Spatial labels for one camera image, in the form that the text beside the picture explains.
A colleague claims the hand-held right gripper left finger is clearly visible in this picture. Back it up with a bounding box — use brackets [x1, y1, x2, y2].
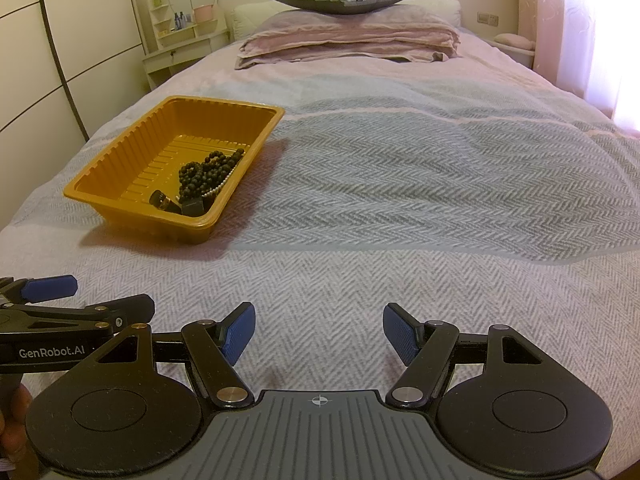
[95, 301, 257, 409]

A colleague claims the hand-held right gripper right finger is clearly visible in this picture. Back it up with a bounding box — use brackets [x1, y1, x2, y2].
[382, 302, 546, 409]

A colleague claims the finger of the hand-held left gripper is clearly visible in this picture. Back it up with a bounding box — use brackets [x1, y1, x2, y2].
[29, 293, 156, 334]
[0, 274, 79, 307]

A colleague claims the black watch strap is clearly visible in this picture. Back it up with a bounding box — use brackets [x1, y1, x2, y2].
[148, 188, 182, 214]

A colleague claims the orange plastic tray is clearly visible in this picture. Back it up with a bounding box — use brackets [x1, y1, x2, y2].
[63, 96, 286, 245]

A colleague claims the dark bead necklace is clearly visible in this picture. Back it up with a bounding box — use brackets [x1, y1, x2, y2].
[177, 147, 250, 202]

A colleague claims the person's left hand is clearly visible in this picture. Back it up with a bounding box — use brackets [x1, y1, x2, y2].
[0, 384, 34, 464]

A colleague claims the white wardrobe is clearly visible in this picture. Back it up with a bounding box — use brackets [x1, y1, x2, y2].
[0, 0, 149, 235]

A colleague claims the white dressing table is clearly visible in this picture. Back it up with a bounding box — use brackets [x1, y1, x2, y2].
[141, 10, 232, 92]

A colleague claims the white nightstand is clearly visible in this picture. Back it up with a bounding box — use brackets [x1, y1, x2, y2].
[492, 40, 536, 69]

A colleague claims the pink folded duvet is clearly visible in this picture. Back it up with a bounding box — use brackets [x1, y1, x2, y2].
[234, 3, 461, 70]

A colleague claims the small pink cushion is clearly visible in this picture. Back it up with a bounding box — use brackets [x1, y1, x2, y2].
[493, 33, 535, 51]

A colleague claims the pink curtain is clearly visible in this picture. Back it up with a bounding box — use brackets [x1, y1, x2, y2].
[516, 0, 640, 137]

